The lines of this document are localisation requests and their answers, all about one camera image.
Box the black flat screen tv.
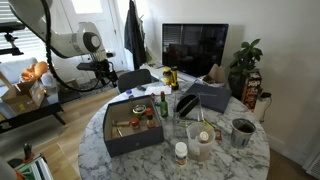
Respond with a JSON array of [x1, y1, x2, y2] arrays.
[[161, 22, 230, 78]]

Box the orange jenga game box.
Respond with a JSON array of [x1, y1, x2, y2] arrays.
[[241, 70, 263, 113]]

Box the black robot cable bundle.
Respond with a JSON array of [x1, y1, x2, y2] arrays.
[[39, 0, 116, 94]]

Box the clear plastic container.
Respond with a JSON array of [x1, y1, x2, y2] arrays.
[[185, 121, 217, 163]]

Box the black glasses case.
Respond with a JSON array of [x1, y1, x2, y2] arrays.
[[175, 93, 200, 114]]

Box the small black red bottle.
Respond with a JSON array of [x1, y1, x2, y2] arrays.
[[22, 142, 34, 163]]

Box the green bottle red cap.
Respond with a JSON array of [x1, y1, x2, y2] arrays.
[[159, 90, 169, 118]]

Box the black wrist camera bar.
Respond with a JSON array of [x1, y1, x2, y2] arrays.
[[76, 61, 101, 72]]

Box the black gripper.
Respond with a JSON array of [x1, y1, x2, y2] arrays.
[[95, 59, 119, 89]]

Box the white device with cable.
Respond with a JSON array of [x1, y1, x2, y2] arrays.
[[253, 92, 273, 123]]

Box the white tv console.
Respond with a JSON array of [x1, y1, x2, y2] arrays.
[[139, 63, 201, 84]]

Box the light grey sofa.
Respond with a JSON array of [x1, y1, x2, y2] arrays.
[[0, 57, 39, 88]]

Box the open tin can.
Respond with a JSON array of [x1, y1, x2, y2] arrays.
[[132, 104, 148, 119]]

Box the grey metal cup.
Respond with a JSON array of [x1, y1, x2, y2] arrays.
[[230, 118, 257, 149]]

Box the navy cardboard box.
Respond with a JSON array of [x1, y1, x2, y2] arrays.
[[102, 94, 165, 158]]

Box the black low table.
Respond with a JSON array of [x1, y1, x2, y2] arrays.
[[0, 89, 68, 134]]

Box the green white book stack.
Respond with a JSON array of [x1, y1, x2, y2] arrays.
[[14, 154, 54, 180]]

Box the green potted plant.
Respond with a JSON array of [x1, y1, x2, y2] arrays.
[[228, 38, 264, 99]]

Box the yellow vitamin bottle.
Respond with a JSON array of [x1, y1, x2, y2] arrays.
[[162, 67, 173, 87]]

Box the white bottle orange label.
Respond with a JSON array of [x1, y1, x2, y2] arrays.
[[174, 141, 189, 167]]

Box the dark hanging jacket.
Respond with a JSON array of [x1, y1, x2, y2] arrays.
[[123, 0, 148, 71]]

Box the yellow pen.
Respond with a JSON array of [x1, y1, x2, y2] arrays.
[[201, 118, 216, 131]]

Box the white floor vent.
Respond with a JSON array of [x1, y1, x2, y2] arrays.
[[305, 151, 320, 180]]

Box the red sauce packet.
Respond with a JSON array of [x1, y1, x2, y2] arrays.
[[214, 128, 223, 142]]

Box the dark grey chair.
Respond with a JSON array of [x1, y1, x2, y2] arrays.
[[117, 68, 154, 94]]

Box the white window blinds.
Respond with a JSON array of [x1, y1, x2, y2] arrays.
[[0, 0, 46, 63]]

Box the hot sauce bottle red cap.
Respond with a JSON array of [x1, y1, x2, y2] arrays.
[[145, 107, 158, 130]]

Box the clear acrylic stand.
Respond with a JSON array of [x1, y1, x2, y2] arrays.
[[173, 92, 205, 128]]

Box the brown cardboard box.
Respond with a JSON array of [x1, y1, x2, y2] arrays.
[[0, 71, 48, 116]]

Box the white door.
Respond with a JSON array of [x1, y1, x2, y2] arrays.
[[59, 0, 126, 73]]

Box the long wooden block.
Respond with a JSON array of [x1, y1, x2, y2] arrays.
[[111, 119, 131, 128]]

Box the small red capped jar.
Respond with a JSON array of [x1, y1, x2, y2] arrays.
[[130, 117, 141, 132]]

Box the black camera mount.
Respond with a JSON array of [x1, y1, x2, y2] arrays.
[[0, 21, 26, 56]]

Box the orange plush toy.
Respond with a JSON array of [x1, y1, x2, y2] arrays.
[[20, 60, 49, 83]]

